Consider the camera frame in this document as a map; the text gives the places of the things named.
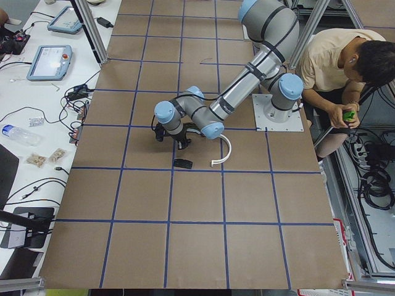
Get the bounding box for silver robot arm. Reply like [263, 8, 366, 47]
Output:
[153, 1, 304, 149]

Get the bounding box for aluminium frame post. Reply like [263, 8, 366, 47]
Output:
[70, 0, 108, 65]

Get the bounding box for white curved plastic part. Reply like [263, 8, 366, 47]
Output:
[210, 134, 233, 167]

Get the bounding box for black power adapter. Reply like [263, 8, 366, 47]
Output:
[67, 86, 94, 101]

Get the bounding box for plastic water bottle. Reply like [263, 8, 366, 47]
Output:
[1, 124, 42, 146]

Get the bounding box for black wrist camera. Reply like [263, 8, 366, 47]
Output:
[154, 123, 166, 142]

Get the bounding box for person in beige shirt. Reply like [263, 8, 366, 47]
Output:
[295, 28, 394, 162]

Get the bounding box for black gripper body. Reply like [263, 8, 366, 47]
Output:
[166, 123, 193, 150]

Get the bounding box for green brake shoe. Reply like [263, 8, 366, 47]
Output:
[186, 123, 204, 136]

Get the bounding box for black brake pad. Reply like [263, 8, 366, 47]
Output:
[173, 158, 193, 170]

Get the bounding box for far teach pendant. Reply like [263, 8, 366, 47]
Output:
[47, 6, 82, 35]

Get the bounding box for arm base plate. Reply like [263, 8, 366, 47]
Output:
[252, 94, 304, 132]

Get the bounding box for teach pendant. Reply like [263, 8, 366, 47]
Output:
[27, 45, 73, 81]
[47, 6, 82, 35]

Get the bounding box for near teach pendant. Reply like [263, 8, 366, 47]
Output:
[27, 45, 73, 81]

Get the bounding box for black monitor stand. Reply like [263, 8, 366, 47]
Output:
[1, 207, 55, 249]

